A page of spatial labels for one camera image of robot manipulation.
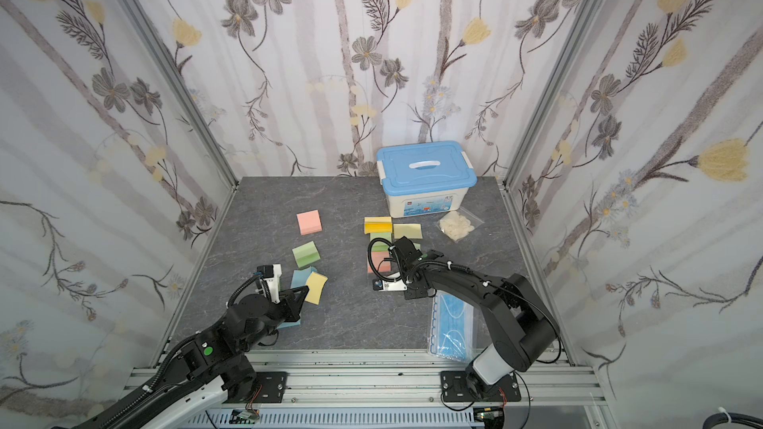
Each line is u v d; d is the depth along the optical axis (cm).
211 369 53
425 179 103
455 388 73
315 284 78
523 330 44
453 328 83
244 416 70
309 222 107
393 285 79
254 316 55
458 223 107
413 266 62
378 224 108
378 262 78
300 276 95
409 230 107
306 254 98
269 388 74
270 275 67
